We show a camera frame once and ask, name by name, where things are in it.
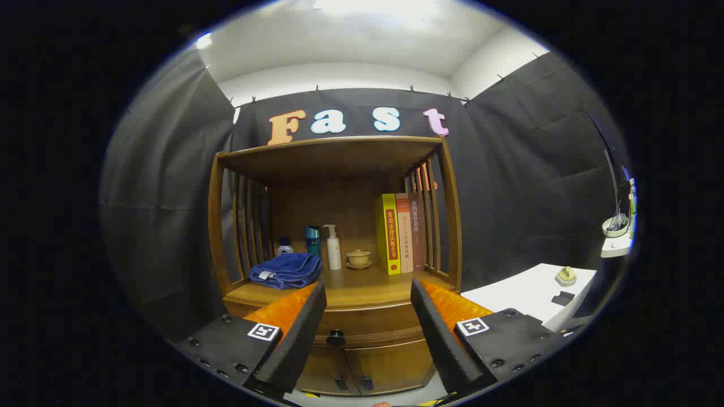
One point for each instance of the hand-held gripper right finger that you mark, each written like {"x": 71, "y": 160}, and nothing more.
{"x": 438, "y": 333}

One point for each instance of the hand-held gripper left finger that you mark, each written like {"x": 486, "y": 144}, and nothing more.
{"x": 300, "y": 333}

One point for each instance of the wooden drawer with black knob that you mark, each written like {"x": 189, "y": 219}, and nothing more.
{"x": 367, "y": 323}

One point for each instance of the wooden cabinet door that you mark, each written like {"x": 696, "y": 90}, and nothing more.
{"x": 322, "y": 370}

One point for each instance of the wooden countertop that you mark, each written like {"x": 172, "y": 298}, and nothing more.
{"x": 362, "y": 284}

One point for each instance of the wooden cabinet with slatted sides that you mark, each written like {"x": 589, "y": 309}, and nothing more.
{"x": 339, "y": 164}

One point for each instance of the folded blue towel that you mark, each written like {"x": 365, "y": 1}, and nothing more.
{"x": 285, "y": 270}

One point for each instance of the small white bottle blue cap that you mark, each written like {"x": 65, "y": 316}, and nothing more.
{"x": 285, "y": 247}

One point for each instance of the white pump bottle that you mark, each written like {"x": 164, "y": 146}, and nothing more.
{"x": 334, "y": 251}

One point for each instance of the white side table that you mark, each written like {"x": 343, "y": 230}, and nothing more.
{"x": 520, "y": 294}

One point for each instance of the teal cylindrical bottle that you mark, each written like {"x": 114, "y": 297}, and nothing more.
{"x": 313, "y": 242}

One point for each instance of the beige lidded teacup with saucer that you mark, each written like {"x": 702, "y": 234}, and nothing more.
{"x": 358, "y": 259}

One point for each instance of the orange and beige book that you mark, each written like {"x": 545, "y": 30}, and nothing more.
{"x": 405, "y": 237}

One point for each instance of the brown book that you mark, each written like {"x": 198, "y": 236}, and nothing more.
{"x": 418, "y": 232}

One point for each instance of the thick yellow book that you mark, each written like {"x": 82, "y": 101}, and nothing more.
{"x": 388, "y": 237}

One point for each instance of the small black block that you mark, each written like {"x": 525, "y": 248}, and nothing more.
{"x": 563, "y": 298}

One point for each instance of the small pale yellow object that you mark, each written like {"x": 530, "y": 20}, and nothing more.
{"x": 565, "y": 276}

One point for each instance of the white stand base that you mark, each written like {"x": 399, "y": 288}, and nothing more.
{"x": 616, "y": 243}

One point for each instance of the black monitor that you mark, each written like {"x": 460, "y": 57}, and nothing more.
{"x": 613, "y": 164}

